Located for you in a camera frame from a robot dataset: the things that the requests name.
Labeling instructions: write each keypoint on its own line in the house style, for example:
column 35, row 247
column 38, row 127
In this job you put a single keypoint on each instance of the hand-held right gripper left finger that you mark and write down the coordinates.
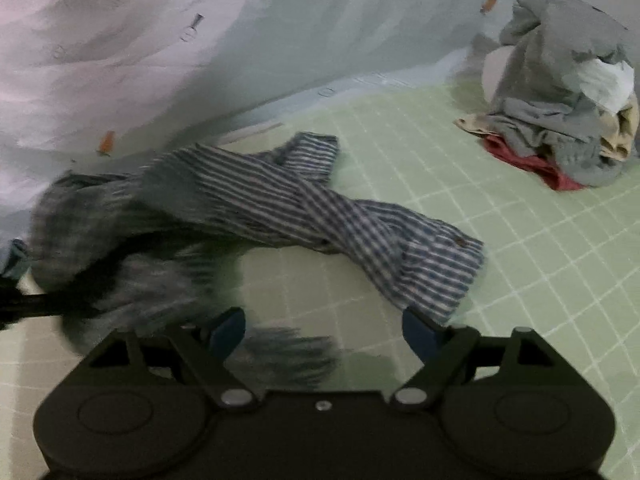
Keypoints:
column 229, row 329

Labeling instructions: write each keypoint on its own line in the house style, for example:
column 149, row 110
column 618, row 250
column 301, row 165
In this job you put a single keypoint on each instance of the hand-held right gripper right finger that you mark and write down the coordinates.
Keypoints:
column 416, row 331

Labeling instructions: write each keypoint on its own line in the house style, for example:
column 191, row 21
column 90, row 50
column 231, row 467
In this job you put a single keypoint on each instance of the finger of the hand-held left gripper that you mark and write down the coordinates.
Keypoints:
column 25, row 304

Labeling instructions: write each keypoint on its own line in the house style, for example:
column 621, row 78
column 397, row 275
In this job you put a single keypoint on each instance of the blue white plaid shirt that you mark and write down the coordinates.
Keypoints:
column 320, row 210

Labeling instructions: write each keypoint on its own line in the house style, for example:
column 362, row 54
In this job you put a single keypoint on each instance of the folded blue denim garment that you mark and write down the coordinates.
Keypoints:
column 14, row 260

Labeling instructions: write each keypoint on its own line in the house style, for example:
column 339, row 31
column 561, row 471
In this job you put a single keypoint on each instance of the green grid bed sheet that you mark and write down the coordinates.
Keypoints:
column 500, row 285

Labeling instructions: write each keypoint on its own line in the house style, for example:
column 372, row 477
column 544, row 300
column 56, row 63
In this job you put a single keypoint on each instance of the red cloth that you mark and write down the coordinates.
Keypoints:
column 525, row 162

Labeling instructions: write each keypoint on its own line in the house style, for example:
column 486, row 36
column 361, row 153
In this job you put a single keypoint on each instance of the carrot print white quilt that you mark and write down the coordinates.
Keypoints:
column 150, row 60

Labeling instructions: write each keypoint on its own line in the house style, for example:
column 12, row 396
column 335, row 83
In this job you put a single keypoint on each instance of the beige cloth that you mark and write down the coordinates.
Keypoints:
column 622, row 130

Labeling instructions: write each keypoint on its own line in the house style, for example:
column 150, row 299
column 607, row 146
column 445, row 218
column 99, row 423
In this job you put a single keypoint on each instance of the grey garment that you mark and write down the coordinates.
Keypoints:
column 545, row 60

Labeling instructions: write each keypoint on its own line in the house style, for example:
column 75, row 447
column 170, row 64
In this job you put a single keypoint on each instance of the white cloth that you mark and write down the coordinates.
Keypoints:
column 605, row 85

